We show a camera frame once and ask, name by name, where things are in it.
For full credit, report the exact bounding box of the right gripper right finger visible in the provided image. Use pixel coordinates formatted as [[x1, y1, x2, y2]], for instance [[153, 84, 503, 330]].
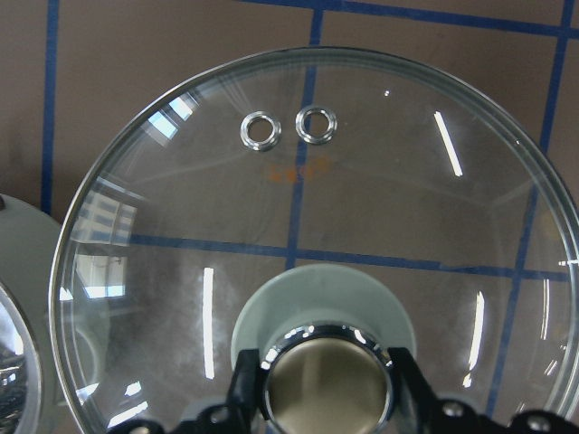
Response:
[[387, 347, 438, 425]]

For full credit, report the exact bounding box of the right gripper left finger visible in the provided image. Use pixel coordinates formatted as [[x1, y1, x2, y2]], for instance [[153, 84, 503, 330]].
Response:
[[226, 349, 266, 433]]

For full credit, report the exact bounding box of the glass pot lid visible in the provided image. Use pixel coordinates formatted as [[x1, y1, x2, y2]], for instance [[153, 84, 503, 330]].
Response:
[[50, 47, 578, 433]]

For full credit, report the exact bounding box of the pale green electric pot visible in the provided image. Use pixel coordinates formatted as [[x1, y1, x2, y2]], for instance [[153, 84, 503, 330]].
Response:
[[1, 193, 62, 433]]

